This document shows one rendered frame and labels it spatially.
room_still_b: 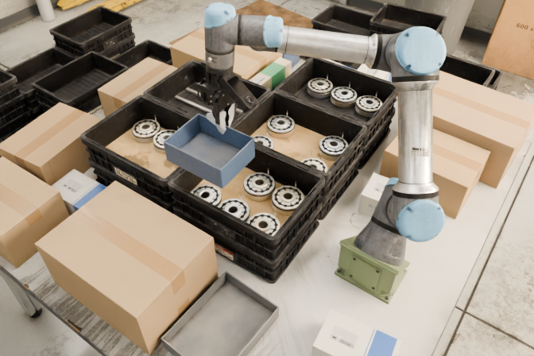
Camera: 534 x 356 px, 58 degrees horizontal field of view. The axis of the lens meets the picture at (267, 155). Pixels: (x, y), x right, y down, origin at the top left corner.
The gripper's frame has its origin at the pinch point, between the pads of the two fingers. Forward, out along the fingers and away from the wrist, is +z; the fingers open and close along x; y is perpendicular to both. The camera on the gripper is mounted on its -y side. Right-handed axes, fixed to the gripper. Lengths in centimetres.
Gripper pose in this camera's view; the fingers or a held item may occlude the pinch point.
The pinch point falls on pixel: (226, 129)
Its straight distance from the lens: 138.6
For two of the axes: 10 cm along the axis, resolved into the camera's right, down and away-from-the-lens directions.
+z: -0.6, 7.9, 6.1
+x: -6.0, 4.7, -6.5
